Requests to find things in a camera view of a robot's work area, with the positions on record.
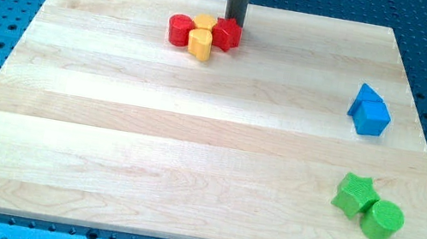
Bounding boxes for green star block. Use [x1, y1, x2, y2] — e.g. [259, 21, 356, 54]
[331, 172, 381, 219]

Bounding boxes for blue cube block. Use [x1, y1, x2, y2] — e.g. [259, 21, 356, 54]
[352, 101, 391, 136]

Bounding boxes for green cylinder block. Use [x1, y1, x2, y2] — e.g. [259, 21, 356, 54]
[360, 200, 405, 239]

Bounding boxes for blue triangle block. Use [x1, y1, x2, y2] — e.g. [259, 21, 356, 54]
[346, 83, 383, 117]

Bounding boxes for red star block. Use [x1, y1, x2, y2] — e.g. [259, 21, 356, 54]
[212, 17, 243, 52]

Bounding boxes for red cylinder block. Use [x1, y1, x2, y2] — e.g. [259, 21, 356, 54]
[168, 14, 195, 47]

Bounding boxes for light wooden board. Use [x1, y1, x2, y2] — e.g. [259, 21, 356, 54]
[0, 0, 427, 239]

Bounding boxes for yellow heart block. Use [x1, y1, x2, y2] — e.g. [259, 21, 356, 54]
[187, 28, 213, 62]

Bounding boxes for yellow hexagon block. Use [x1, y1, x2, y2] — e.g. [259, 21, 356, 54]
[193, 14, 218, 33]

